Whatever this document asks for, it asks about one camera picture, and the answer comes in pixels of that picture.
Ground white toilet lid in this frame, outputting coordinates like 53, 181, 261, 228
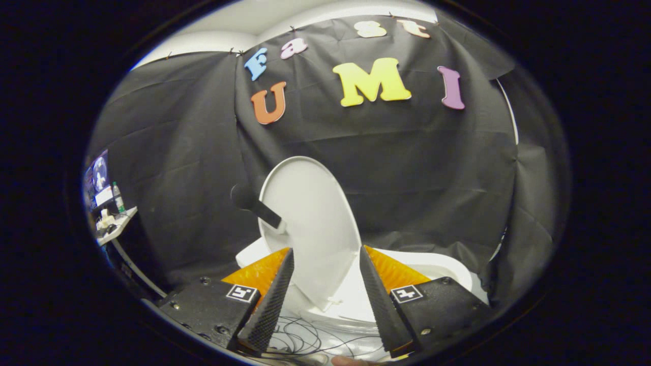
230, 156, 363, 313

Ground thin black cables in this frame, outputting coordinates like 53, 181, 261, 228
267, 316, 388, 359

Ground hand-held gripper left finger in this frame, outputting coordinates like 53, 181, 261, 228
158, 248, 295, 354

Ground black backdrop cloth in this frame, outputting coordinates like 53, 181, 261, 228
86, 13, 570, 312

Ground white side table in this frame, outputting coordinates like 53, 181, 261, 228
96, 206, 139, 247

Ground computer monitor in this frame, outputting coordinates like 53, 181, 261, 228
84, 150, 113, 208

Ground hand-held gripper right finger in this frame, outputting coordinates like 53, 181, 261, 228
359, 246, 496, 359

